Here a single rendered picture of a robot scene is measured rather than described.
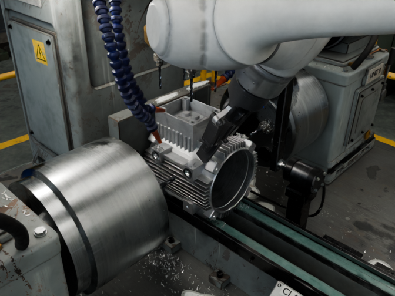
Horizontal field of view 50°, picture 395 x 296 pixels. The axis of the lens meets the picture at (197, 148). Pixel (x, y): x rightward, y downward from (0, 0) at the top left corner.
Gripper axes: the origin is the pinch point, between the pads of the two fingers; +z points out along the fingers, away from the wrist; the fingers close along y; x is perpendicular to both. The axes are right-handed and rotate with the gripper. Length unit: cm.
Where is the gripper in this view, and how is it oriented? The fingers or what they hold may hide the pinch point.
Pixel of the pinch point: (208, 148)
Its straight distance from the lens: 87.5
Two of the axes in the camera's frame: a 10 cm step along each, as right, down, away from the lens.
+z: -3.8, 5.6, 7.3
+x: 6.2, 7.4, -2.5
